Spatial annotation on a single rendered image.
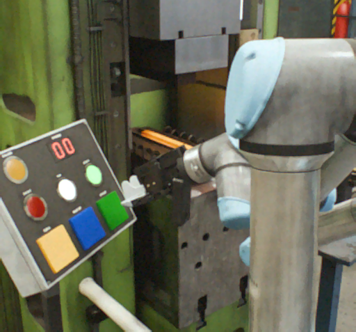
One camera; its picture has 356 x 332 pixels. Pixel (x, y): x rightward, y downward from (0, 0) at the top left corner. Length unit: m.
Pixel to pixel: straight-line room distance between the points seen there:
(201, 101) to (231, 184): 0.99
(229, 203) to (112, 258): 0.80
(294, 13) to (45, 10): 8.27
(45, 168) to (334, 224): 0.63
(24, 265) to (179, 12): 0.77
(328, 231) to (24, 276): 0.64
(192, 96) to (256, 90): 1.39
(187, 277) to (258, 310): 0.96
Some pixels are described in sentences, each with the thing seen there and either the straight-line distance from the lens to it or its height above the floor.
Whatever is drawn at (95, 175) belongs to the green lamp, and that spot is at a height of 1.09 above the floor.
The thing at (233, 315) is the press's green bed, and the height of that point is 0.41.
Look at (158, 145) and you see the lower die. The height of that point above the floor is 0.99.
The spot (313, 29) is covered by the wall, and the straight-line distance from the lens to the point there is 9.83.
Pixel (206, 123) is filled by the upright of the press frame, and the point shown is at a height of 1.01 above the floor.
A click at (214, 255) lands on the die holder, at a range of 1.68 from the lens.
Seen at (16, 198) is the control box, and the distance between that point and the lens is 1.06.
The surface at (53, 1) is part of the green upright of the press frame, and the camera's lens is 1.40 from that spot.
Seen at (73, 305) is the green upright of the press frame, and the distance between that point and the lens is 1.69.
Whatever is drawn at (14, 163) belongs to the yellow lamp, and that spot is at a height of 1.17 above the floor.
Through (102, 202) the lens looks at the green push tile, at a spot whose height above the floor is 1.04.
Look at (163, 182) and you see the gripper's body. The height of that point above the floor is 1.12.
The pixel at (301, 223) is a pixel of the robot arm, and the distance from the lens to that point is 0.64.
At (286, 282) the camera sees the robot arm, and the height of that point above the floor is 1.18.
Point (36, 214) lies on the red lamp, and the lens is 1.08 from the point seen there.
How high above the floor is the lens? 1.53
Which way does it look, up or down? 20 degrees down
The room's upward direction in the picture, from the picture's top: straight up
